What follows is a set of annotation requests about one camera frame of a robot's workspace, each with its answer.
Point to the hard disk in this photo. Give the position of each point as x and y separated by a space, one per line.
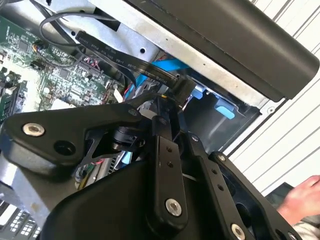
225 110

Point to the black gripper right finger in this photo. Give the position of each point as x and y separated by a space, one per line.
225 182

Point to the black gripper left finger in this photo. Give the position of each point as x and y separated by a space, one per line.
55 130

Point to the person's hand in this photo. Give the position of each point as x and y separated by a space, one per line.
302 200

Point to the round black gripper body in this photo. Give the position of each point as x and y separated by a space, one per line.
107 212

